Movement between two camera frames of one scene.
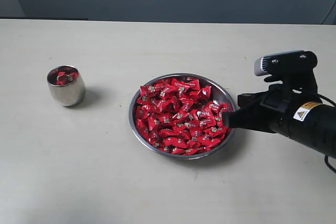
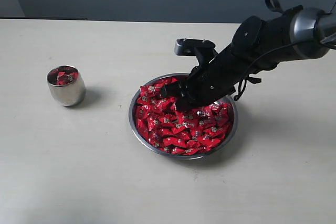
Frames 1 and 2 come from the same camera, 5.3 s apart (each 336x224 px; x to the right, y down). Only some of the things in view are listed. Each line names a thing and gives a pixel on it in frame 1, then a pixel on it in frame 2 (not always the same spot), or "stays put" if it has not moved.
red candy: (71, 77) stays put
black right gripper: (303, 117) -> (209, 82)
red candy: (63, 78) stays put
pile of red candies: (176, 115) stays put
